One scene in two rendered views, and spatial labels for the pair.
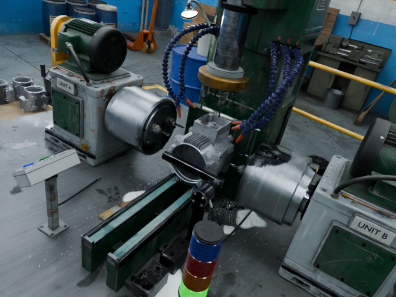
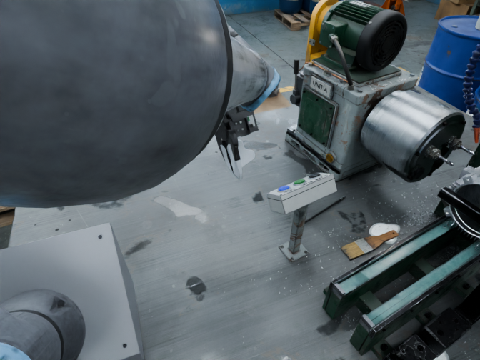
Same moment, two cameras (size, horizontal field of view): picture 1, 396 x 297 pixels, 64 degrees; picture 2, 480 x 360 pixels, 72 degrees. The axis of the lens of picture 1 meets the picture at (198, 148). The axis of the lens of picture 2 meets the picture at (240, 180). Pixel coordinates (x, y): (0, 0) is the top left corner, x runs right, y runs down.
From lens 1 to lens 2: 0.25 m
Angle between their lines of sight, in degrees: 30
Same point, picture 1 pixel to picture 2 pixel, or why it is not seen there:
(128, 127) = (393, 147)
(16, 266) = (258, 287)
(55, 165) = (311, 193)
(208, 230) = not seen: outside the picture
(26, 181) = (281, 208)
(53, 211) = (297, 237)
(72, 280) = (311, 321)
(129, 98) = (402, 108)
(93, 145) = (341, 158)
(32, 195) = not seen: hidden behind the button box
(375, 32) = not seen: outside the picture
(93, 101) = (352, 108)
